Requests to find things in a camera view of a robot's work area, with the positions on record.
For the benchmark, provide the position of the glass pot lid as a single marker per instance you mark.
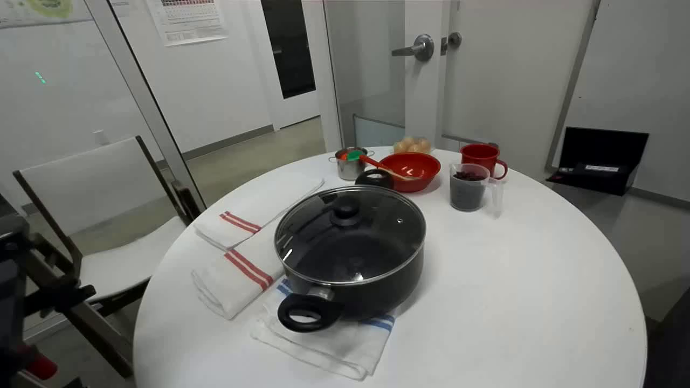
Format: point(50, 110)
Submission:
point(349, 233)

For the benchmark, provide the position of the white towel red stripes left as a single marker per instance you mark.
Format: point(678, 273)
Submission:
point(251, 208)

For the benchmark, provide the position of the white towel red stripes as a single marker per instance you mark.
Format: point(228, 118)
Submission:
point(251, 208)
point(238, 276)

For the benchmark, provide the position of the white towel red stripes right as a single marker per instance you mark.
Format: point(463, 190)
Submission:
point(238, 276)

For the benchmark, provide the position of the white towel blue stripes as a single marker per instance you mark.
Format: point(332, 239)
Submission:
point(349, 347)

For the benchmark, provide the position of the black cooking pot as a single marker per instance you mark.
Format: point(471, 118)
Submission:
point(319, 304)

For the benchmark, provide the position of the red bowl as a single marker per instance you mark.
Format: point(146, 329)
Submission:
point(410, 170)

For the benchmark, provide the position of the yellow round food pieces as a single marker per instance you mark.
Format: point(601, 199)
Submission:
point(411, 146)

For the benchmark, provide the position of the clear cup dark contents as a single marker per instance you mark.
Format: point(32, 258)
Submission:
point(469, 186)

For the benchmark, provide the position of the red mug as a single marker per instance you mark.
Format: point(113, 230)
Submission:
point(485, 155)

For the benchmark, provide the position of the white glass door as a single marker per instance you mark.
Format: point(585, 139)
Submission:
point(501, 71)

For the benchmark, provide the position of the white folding chair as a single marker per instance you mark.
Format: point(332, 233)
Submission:
point(115, 214)

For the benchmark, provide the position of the silver door handle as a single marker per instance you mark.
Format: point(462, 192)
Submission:
point(420, 48)

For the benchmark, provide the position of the wall poster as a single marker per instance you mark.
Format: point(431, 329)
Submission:
point(185, 23)

